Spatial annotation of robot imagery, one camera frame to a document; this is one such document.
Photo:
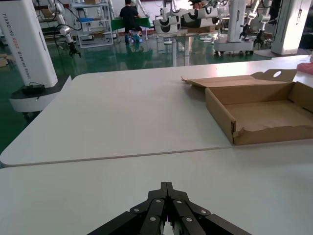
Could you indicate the cardboard box with torn corner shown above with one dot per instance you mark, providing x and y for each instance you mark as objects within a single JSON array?
[{"x": 259, "y": 115}]

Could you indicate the white robot column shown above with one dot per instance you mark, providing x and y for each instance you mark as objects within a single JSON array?
[{"x": 288, "y": 24}]

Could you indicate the pink foam pad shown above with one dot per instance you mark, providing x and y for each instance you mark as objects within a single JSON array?
[{"x": 305, "y": 68}]

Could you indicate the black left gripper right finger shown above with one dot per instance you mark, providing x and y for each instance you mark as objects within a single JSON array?
[{"x": 185, "y": 213}]

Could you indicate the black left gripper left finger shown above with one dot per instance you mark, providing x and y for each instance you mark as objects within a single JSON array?
[{"x": 151, "y": 213}]

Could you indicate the white metal shelf rack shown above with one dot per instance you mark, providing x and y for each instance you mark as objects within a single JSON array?
[{"x": 107, "y": 24}]

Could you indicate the white table frame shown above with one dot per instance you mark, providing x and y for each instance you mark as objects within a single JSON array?
[{"x": 174, "y": 49}]

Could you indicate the green covered table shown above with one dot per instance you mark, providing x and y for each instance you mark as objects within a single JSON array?
[{"x": 144, "y": 22}]

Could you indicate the white and black robot shell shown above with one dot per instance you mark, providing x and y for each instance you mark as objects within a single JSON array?
[
  {"x": 199, "y": 18},
  {"x": 167, "y": 25}
]

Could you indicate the seated person in black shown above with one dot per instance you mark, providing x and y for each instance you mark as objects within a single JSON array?
[{"x": 128, "y": 14}]

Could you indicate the black device on robot base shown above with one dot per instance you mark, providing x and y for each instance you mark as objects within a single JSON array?
[{"x": 33, "y": 88}]

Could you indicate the white two-armed background robot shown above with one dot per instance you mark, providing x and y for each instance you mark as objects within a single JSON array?
[{"x": 234, "y": 22}]

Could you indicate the white wheeled robot with lettering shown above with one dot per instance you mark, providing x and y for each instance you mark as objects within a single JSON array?
[{"x": 27, "y": 41}]

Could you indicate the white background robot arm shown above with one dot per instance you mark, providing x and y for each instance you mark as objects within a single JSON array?
[{"x": 64, "y": 29}]

